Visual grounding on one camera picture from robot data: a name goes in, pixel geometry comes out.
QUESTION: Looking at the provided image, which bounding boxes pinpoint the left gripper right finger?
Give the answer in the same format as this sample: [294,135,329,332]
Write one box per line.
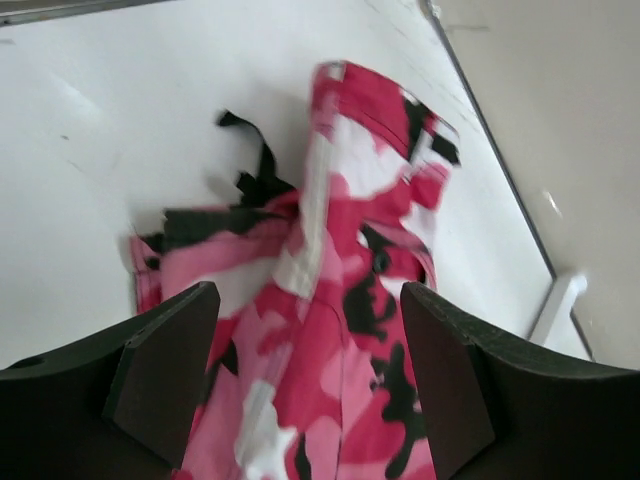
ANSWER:
[401,283,639,479]

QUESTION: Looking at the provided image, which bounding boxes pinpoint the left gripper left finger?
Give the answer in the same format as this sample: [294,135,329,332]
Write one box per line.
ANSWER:
[1,282,220,479]

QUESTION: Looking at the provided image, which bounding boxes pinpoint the pink camouflage trousers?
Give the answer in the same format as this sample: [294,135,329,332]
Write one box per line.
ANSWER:
[129,61,459,479]

